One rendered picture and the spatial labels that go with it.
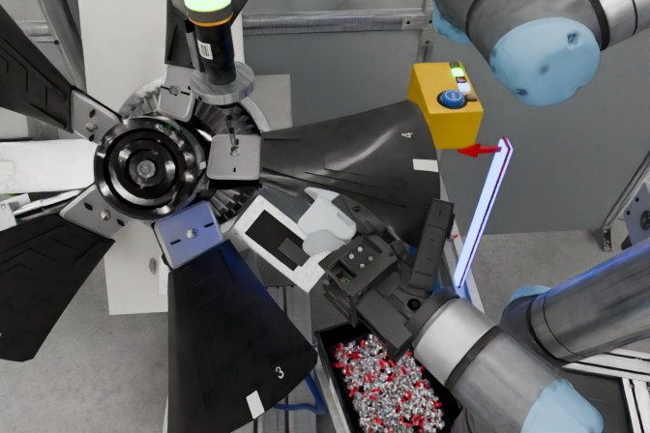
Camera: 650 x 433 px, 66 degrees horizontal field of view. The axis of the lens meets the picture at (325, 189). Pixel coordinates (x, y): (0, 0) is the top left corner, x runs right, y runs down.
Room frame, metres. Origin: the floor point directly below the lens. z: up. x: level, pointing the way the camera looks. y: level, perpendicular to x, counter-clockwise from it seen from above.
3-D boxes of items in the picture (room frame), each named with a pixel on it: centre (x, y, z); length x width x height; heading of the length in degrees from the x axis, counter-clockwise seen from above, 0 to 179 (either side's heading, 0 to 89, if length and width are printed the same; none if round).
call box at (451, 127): (0.78, -0.23, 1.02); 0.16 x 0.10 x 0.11; 4
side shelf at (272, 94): (1.00, 0.26, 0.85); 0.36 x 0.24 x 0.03; 94
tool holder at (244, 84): (0.47, 0.12, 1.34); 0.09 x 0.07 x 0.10; 39
